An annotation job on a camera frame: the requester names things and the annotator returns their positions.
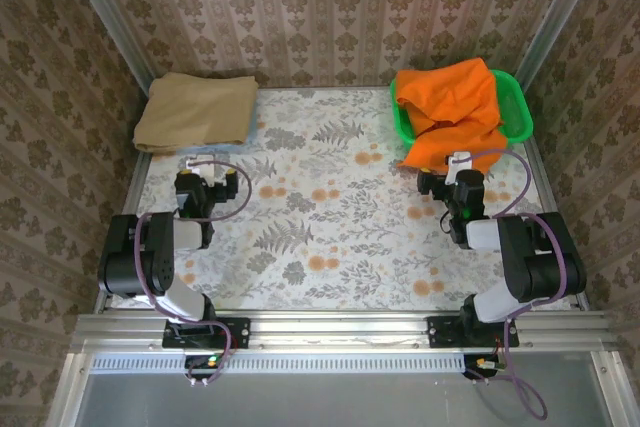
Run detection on orange trousers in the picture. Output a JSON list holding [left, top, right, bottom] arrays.
[[394, 57, 509, 174]]

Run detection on beige folded trousers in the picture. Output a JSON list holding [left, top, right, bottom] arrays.
[[132, 72, 260, 154]]

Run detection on green plastic basket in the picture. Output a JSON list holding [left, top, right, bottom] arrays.
[[388, 69, 534, 146]]

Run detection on floral patterned table cover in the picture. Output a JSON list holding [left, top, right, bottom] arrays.
[[109, 86, 576, 311]]

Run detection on grey metal panel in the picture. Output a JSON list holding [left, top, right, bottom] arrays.
[[49, 351, 631, 427]]

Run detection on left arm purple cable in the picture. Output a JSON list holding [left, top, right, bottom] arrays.
[[133, 159, 252, 388]]

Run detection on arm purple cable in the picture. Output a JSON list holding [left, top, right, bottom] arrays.
[[467, 148, 571, 421], [133, 159, 252, 388]]

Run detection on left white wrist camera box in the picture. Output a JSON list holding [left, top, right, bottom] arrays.
[[185, 154, 217, 187]]

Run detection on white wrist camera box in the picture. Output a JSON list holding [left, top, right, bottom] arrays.
[[185, 154, 217, 187], [446, 150, 473, 186]]

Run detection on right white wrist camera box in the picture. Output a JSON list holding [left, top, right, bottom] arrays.
[[446, 150, 473, 186]]

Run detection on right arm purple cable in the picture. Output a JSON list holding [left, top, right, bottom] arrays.
[[467, 148, 571, 421]]

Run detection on black connector bracket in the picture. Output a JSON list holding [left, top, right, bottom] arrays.
[[464, 354, 504, 382], [184, 354, 226, 383]]

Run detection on wide aluminium table rail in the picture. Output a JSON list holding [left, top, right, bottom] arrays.
[[69, 311, 614, 353]]

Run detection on aluminium frame post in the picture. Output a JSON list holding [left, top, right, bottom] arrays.
[[57, 0, 154, 93], [513, 0, 609, 86]]

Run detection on white slotted cable duct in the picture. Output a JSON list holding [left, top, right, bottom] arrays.
[[89, 352, 466, 373]]

